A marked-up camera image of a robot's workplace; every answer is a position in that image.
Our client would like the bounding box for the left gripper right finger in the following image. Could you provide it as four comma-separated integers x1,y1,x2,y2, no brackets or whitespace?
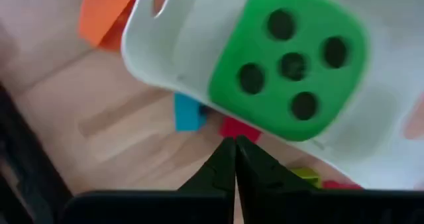
235,135,424,224

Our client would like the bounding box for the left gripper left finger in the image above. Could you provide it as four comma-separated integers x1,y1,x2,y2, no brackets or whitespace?
61,138,237,224

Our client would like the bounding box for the small teal toy block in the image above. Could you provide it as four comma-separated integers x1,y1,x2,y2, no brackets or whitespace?
174,93,208,133

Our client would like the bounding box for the green foam die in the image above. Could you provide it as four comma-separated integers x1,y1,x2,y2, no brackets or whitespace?
207,0,369,142

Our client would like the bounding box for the white plastic bin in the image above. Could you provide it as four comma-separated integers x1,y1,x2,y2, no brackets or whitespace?
121,0,424,192

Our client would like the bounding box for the orange toy block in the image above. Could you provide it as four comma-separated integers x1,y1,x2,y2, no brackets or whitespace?
78,0,142,52

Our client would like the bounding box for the small green toy block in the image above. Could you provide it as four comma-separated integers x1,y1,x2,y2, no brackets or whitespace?
291,166,322,189

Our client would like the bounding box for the pink-red toy brick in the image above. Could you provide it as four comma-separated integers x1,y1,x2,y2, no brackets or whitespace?
321,180,364,190

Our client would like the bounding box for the small red toy block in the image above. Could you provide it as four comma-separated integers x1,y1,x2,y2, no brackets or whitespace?
219,116,262,144

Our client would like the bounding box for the black aluminium table frame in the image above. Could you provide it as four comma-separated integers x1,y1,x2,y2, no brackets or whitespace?
0,81,74,224

